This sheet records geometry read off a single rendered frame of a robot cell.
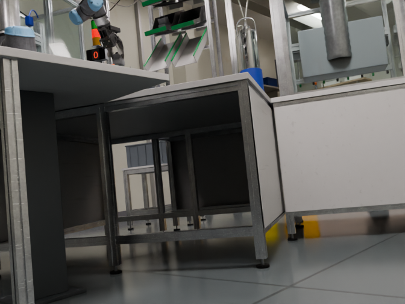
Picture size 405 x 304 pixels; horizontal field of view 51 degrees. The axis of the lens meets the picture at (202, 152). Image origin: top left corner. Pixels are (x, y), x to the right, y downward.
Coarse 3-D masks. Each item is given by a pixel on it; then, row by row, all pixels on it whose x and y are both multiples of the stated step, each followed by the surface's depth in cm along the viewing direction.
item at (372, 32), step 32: (288, 0) 270; (320, 0) 264; (352, 0) 259; (384, 0) 254; (288, 32) 269; (320, 32) 264; (352, 32) 258; (384, 32) 253; (320, 64) 263; (352, 64) 258; (384, 64) 252
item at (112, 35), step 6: (108, 24) 223; (102, 30) 223; (108, 30) 226; (102, 36) 226; (108, 36) 225; (114, 36) 227; (102, 42) 226; (108, 42) 226; (114, 42) 227; (102, 48) 228
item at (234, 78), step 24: (144, 96) 204; (216, 96) 221; (264, 96) 235; (0, 120) 228; (72, 120) 250; (120, 120) 266; (144, 120) 276; (168, 120) 286; (192, 120) 297; (216, 120) 309; (240, 120) 322
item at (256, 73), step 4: (248, 68) 290; (252, 68) 289; (256, 68) 290; (240, 72) 294; (248, 72) 289; (252, 72) 289; (256, 72) 289; (260, 72) 292; (252, 76) 289; (256, 76) 289; (260, 76) 291; (256, 80) 289; (260, 80) 290; (260, 84) 290
